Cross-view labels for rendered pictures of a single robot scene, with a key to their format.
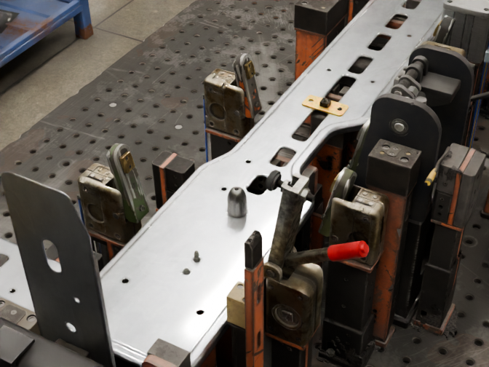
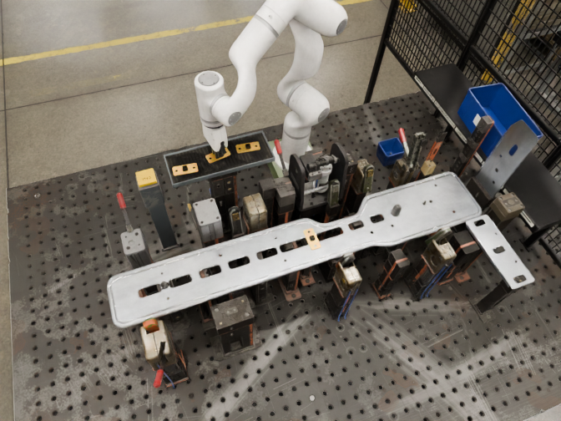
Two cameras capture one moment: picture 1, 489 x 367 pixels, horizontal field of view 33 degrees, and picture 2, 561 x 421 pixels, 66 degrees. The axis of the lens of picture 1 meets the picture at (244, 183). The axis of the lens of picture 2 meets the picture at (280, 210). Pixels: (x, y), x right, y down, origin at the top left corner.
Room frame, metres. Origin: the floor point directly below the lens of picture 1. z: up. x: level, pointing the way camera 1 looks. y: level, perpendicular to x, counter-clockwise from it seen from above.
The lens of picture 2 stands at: (2.01, 0.20, 2.36)
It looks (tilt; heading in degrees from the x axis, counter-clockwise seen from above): 57 degrees down; 216
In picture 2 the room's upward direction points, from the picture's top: 4 degrees clockwise
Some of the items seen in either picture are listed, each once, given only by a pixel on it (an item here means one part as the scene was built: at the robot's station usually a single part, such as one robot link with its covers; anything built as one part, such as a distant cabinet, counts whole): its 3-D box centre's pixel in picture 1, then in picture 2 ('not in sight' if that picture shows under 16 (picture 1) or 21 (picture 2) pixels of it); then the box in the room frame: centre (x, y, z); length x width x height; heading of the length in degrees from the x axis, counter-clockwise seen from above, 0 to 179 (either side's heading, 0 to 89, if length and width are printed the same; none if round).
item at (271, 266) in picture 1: (271, 271); not in sight; (0.82, -0.04, 1.06); 0.03 x 0.01 x 0.03; 60
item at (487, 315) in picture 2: not in sight; (497, 294); (0.96, 0.48, 0.84); 0.11 x 0.06 x 0.29; 60
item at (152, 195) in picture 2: not in sight; (159, 214); (1.58, -0.69, 0.92); 0.08 x 0.08 x 0.44; 60
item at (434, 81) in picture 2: not in sight; (488, 136); (0.43, 0.11, 1.02); 0.90 x 0.22 x 0.03; 60
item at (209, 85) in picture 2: not in sight; (211, 97); (1.35, -0.57, 1.44); 0.09 x 0.08 x 0.13; 82
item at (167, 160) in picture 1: (177, 223); (391, 275); (1.16, 0.13, 0.84); 0.11 x 0.08 x 0.29; 60
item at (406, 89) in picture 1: (405, 191); (313, 195); (1.13, -0.28, 0.94); 0.18 x 0.13 x 0.49; 150
